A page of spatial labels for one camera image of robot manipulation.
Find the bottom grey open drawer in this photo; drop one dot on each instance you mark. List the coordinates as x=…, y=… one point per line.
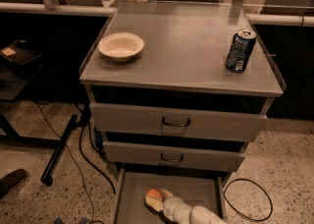
x=133, y=183

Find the black metal floor bar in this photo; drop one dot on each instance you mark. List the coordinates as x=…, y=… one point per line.
x=47, y=175

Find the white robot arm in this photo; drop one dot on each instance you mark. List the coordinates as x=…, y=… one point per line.
x=200, y=215

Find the white paper bowl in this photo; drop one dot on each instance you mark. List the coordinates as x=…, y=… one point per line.
x=121, y=46

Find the dark side table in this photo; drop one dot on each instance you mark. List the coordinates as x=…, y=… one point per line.
x=10, y=87

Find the orange fruit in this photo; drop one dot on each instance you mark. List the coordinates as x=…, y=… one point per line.
x=154, y=193

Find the blue soda can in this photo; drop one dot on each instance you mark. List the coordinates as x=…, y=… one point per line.
x=240, y=50

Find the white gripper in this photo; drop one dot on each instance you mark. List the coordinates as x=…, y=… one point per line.
x=171, y=205

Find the dark shoe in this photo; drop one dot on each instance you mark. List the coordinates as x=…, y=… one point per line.
x=11, y=181

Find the black box on shelf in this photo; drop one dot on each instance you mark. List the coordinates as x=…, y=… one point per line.
x=21, y=60

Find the top grey drawer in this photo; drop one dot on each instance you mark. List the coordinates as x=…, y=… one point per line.
x=170, y=122

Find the grey metal drawer cabinet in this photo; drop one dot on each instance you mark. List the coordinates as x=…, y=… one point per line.
x=181, y=66

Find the middle grey drawer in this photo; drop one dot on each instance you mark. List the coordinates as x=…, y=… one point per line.
x=147, y=154

